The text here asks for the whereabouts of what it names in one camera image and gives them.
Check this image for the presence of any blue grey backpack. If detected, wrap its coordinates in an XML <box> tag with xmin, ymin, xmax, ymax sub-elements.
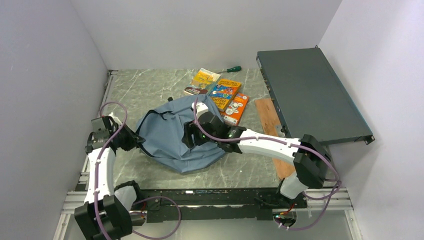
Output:
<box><xmin>135</xmin><ymin>94</ymin><xmax>225</xmax><ymax>173</ymax></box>

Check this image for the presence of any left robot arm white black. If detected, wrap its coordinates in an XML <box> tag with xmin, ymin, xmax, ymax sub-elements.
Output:
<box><xmin>74</xmin><ymin>115</ymin><xmax>145</xmax><ymax>240</ymax></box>

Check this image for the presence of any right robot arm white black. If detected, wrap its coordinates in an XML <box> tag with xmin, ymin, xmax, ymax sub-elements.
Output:
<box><xmin>181</xmin><ymin>111</ymin><xmax>330</xmax><ymax>208</ymax></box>

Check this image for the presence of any orange children's book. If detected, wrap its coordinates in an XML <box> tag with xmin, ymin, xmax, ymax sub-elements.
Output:
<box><xmin>221</xmin><ymin>92</ymin><xmax>250</xmax><ymax>126</ymax></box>

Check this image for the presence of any blue yellow children's book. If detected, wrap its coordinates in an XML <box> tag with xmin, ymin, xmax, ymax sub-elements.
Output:
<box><xmin>208</xmin><ymin>78</ymin><xmax>242</xmax><ymax>112</ymax></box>

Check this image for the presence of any yellow small book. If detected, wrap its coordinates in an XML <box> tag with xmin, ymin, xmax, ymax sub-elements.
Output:
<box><xmin>190</xmin><ymin>68</ymin><xmax>221</xmax><ymax>90</ymax></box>

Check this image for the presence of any brown wooden board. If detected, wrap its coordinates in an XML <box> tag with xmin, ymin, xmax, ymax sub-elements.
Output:
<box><xmin>254</xmin><ymin>98</ymin><xmax>295</xmax><ymax>180</ymax></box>

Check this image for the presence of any dark rack server box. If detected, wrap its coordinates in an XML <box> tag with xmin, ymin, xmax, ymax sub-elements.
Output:
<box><xmin>256</xmin><ymin>46</ymin><xmax>375</xmax><ymax>146</ymax></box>

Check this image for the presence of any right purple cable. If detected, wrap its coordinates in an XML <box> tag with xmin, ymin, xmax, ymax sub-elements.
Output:
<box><xmin>192</xmin><ymin>96</ymin><xmax>343</xmax><ymax>232</ymax></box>

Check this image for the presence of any purple cable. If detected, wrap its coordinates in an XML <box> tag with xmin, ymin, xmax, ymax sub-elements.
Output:
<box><xmin>192</xmin><ymin>96</ymin><xmax>343</xmax><ymax>232</ymax></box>
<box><xmin>93</xmin><ymin>101</ymin><xmax>182</xmax><ymax>240</ymax></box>

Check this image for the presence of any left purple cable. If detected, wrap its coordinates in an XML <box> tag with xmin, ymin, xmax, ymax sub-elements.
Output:
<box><xmin>93</xmin><ymin>101</ymin><xmax>182</xmax><ymax>240</ymax></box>

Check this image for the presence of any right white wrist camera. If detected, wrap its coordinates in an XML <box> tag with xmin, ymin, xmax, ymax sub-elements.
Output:
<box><xmin>191</xmin><ymin>101</ymin><xmax>209</xmax><ymax>118</ymax></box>

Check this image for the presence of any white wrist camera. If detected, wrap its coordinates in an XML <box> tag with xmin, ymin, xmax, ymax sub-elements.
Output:
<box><xmin>108</xmin><ymin>112</ymin><xmax>122</xmax><ymax>126</ymax></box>
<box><xmin>191</xmin><ymin>101</ymin><xmax>209</xmax><ymax>118</ymax></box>

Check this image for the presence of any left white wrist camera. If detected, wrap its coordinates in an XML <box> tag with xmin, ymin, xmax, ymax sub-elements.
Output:
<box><xmin>108</xmin><ymin>112</ymin><xmax>122</xmax><ymax>126</ymax></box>

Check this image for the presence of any green handled screwdriver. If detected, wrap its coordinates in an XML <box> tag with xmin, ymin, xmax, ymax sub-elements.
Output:
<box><xmin>217</xmin><ymin>66</ymin><xmax>242</xmax><ymax>74</ymax></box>

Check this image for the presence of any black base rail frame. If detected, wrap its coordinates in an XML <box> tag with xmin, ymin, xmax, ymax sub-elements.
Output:
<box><xmin>62</xmin><ymin>187</ymin><xmax>352</xmax><ymax>223</ymax></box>

